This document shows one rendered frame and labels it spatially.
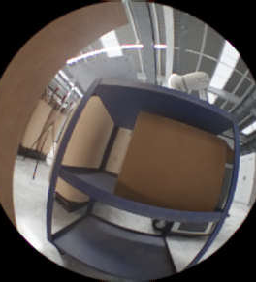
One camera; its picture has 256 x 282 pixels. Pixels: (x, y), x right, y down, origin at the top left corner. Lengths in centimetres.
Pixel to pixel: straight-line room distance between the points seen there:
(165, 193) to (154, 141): 17
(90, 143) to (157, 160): 54
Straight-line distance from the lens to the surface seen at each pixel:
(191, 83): 65
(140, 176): 31
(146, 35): 430
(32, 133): 216
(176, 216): 30
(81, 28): 15
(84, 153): 74
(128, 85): 37
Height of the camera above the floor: 63
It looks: 13 degrees up
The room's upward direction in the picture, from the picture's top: 18 degrees clockwise
